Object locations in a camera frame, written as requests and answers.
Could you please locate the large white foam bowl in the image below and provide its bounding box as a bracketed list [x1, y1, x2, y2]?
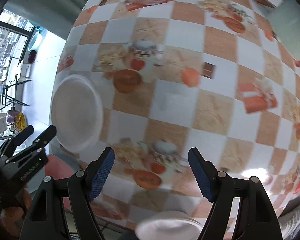
[134, 211, 203, 240]

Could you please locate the yellow container on floor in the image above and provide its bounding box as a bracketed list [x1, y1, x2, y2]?
[14, 112, 27, 131]

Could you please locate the white fluffy cushion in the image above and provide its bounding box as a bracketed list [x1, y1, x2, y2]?
[278, 205, 300, 239]

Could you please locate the black metal rack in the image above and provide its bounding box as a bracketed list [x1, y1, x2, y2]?
[0, 79, 31, 112]

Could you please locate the teal plastic basin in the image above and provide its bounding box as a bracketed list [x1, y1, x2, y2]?
[28, 26, 43, 51]

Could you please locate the grey corrugated cabinet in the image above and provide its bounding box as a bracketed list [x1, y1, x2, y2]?
[4, 0, 88, 40]

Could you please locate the checkered patterned tablecloth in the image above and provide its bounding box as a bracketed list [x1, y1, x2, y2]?
[56, 0, 300, 229]

